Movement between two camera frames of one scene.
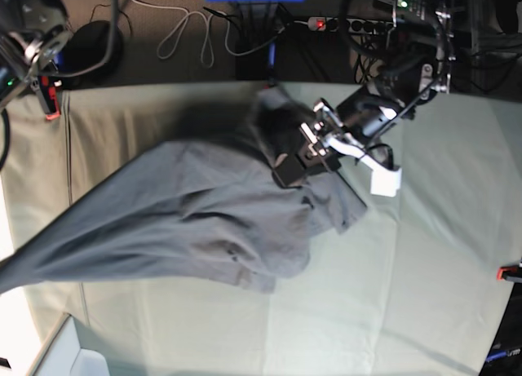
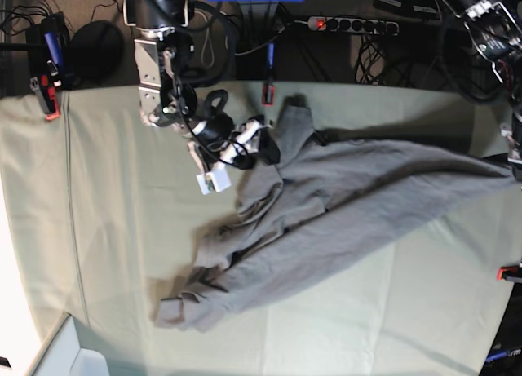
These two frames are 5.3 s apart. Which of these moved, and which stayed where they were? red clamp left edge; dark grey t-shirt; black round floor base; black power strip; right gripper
Moved: dark grey t-shirt; right gripper
Stayed: black round floor base; black power strip; red clamp left edge
